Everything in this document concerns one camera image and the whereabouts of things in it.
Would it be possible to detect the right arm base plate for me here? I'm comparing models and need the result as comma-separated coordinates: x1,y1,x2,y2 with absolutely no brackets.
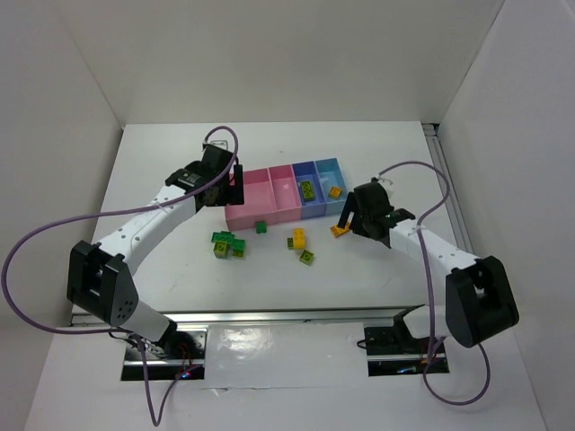
356,327,429,377

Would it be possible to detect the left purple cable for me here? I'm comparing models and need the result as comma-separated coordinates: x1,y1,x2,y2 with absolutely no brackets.
1,126,241,427

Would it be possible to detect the yellow lego in bin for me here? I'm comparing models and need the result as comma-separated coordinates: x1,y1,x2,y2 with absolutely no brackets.
328,186,342,199

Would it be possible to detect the lime square lego brick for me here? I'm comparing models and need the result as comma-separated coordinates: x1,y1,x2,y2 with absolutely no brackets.
299,250,314,266

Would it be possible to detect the yellow lego plate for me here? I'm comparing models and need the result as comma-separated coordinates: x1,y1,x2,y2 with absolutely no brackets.
330,224,349,238

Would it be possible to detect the aluminium side rail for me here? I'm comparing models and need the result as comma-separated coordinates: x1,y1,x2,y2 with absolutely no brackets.
421,123,473,252

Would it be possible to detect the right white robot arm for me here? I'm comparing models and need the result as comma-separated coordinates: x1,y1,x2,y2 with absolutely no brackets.
338,179,519,348

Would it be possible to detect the large pink bin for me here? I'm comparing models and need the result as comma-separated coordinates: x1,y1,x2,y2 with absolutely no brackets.
225,168,278,232

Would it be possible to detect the yellow round printed lego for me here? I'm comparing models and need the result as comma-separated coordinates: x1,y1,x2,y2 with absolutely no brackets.
292,228,305,250

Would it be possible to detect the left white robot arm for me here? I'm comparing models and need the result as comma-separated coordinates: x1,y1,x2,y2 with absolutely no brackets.
66,145,244,358

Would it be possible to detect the green square lego brick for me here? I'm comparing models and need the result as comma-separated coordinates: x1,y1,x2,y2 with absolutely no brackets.
232,238,246,252

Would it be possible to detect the light blue bin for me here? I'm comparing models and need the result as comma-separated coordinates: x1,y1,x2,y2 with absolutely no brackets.
315,158,348,216

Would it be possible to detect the lime lego in blue bin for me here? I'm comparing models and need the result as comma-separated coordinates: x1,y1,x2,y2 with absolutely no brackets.
300,180,315,202

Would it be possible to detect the long green lego brick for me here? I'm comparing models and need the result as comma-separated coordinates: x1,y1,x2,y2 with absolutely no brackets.
211,232,235,244

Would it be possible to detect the narrow pink bin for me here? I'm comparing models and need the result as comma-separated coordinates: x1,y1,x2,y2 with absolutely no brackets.
269,164,302,224

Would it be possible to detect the small dark green lego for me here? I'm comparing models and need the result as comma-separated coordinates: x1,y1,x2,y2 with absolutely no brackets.
255,221,267,234

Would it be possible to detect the aluminium front rail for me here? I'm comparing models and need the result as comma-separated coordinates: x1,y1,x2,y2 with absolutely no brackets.
69,305,428,327

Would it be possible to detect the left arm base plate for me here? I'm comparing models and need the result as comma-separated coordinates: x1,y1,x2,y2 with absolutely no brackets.
120,327,208,382

